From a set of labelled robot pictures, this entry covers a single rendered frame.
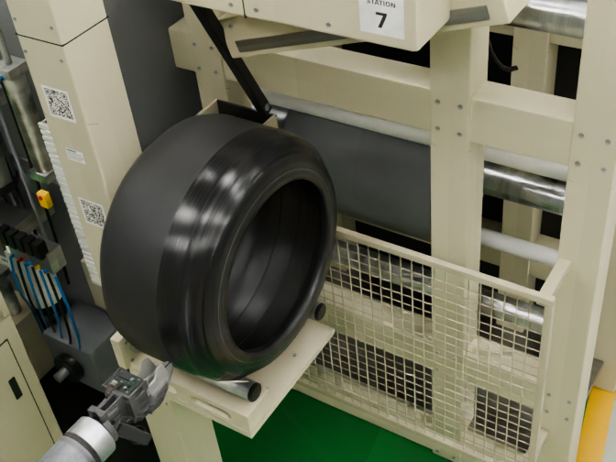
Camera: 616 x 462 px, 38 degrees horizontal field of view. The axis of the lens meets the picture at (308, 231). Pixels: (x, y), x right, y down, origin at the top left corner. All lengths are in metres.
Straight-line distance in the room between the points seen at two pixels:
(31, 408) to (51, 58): 1.09
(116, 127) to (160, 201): 0.27
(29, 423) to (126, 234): 0.96
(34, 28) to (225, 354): 0.74
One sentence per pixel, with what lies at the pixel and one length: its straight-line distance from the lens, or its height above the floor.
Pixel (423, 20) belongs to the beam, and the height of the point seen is 1.69.
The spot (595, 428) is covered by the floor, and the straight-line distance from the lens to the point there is 3.10.
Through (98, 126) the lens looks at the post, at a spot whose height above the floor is 1.46.
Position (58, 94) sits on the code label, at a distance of 1.89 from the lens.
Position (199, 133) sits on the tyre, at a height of 1.45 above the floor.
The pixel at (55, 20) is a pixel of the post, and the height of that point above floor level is 1.71.
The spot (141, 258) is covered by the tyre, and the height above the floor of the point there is 1.32.
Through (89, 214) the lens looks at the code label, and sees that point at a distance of 2.07.
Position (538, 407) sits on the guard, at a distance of 2.32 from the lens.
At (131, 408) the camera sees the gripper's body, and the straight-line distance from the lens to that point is 1.78.
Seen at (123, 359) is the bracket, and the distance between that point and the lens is 2.17.
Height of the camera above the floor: 2.43
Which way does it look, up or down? 40 degrees down
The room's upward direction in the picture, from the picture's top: 7 degrees counter-clockwise
